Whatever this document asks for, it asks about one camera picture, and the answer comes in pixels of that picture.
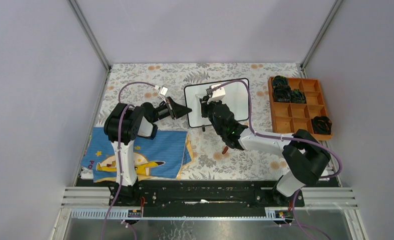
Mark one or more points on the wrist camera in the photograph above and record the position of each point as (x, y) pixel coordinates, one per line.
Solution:
(162, 90)
(215, 93)

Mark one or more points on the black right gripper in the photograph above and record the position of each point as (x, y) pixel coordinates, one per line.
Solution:
(205, 106)

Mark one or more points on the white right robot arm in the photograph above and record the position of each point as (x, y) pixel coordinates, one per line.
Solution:
(305, 157)

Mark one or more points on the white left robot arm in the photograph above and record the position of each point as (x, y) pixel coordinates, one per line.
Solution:
(126, 122)

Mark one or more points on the small whiteboard black frame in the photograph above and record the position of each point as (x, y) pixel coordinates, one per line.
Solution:
(236, 98)

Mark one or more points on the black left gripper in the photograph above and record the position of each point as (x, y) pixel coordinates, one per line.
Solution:
(173, 109)

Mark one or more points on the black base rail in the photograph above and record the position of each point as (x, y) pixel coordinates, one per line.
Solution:
(201, 198)

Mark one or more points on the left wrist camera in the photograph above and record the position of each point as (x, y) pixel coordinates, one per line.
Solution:
(162, 90)

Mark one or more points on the floral patterned table mat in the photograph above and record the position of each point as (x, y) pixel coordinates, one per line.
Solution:
(134, 83)

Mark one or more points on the orange compartment tray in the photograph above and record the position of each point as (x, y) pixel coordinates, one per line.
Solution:
(288, 117)

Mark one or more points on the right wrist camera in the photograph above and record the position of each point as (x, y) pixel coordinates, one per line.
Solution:
(215, 93)

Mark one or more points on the dark red marker cap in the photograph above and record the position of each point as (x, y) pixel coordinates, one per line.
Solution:
(225, 150)

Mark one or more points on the blue Pikachu cloth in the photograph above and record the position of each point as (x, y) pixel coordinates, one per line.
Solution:
(162, 157)

